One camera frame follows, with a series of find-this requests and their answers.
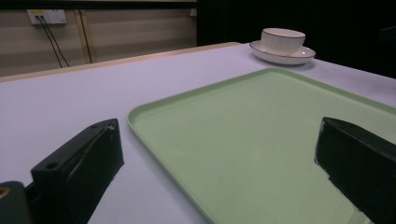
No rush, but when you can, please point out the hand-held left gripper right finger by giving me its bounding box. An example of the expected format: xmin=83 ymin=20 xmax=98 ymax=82
xmin=314 ymin=117 xmax=396 ymax=224

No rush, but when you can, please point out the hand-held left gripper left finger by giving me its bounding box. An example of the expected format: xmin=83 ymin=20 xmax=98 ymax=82
xmin=30 ymin=118 xmax=125 ymax=224

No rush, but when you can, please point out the light green tray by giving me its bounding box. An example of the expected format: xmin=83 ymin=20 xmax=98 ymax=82
xmin=126 ymin=67 xmax=396 ymax=224

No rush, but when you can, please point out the white plate with dark rim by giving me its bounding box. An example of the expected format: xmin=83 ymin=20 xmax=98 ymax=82
xmin=248 ymin=40 xmax=317 ymax=66

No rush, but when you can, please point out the white bowl with dark rim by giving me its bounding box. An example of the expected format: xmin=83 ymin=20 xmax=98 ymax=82
xmin=260 ymin=27 xmax=306 ymax=57

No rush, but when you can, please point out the black cable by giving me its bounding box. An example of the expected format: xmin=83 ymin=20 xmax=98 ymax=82
xmin=36 ymin=16 xmax=64 ymax=69
xmin=40 ymin=16 xmax=71 ymax=68

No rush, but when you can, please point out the white wall socket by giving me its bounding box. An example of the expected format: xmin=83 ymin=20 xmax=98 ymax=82
xmin=26 ymin=8 xmax=67 ymax=25

